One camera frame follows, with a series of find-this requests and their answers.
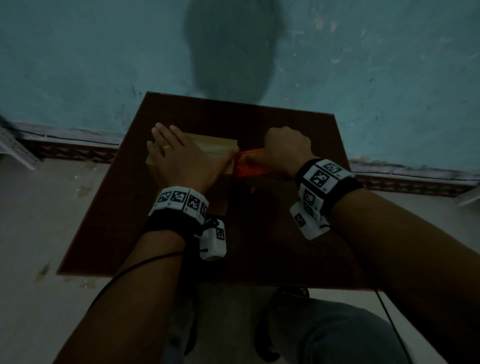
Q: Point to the person's right hand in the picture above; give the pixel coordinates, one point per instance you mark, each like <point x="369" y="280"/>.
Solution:
<point x="287" y="150"/>

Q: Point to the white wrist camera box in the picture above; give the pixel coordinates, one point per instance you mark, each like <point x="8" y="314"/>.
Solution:
<point x="213" y="240"/>
<point x="305" y="223"/>

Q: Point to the person's left forearm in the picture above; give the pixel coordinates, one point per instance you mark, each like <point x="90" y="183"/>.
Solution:
<point x="135" y="300"/>

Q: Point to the marker-printed wristband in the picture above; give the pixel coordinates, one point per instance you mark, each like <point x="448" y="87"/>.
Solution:
<point x="324" y="182"/>
<point x="180" y="202"/>

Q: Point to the person's left middle finger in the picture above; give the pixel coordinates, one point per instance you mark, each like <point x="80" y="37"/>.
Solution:
<point x="162" y="134"/>

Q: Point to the person's grey trouser leg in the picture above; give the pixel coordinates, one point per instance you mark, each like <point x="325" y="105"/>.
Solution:
<point x="330" y="333"/>

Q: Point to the beige wooden block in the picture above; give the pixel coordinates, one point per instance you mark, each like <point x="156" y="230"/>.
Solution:
<point x="215" y="144"/>

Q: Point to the person's left hand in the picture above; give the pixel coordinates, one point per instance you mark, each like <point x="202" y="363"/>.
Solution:
<point x="185" y="163"/>

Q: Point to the grey slotted metal angle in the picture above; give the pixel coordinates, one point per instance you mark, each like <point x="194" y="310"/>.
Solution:
<point x="17" y="150"/>
<point x="468" y="195"/>

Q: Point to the person's right fingers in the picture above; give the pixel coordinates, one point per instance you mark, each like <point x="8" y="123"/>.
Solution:
<point x="264" y="155"/>

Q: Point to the person's left thumb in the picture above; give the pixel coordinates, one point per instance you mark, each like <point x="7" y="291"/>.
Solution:
<point x="225" y="159"/>

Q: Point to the orange cutter tool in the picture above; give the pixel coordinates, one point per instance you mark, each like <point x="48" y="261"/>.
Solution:
<point x="243" y="168"/>

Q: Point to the person's right forearm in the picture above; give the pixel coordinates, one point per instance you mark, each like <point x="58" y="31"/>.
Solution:
<point x="408" y="262"/>

